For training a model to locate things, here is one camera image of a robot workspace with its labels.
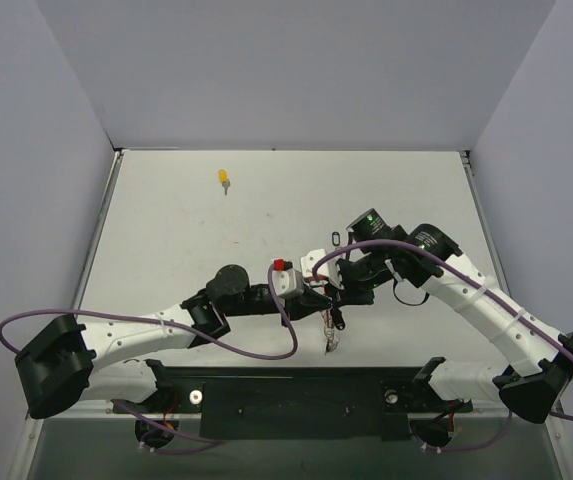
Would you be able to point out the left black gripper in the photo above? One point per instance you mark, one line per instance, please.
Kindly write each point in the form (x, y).
(295, 303)

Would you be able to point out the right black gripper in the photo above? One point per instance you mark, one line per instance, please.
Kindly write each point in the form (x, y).
(342, 275)

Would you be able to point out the keys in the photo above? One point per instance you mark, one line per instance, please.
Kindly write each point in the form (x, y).
(337, 319)

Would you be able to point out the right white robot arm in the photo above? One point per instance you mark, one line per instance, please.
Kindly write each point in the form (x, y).
(538, 359)

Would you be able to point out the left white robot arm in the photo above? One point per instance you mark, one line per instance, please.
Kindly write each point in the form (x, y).
(90, 356)

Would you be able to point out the black tag key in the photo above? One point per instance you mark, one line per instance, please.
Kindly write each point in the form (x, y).
(336, 239)

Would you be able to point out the yellow tag key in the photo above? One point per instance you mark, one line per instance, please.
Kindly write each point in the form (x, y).
(224, 180)

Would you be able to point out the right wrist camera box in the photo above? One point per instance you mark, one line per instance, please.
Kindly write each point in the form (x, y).
(327, 273)

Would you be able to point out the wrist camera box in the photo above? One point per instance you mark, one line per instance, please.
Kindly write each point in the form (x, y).
(287, 281)
(327, 273)

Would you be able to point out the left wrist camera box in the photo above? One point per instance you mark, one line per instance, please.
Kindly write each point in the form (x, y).
(287, 281)

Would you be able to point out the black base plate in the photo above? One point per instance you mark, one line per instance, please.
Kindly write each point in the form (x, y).
(297, 403)

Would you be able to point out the aluminium frame rail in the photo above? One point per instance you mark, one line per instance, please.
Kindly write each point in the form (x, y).
(298, 392)

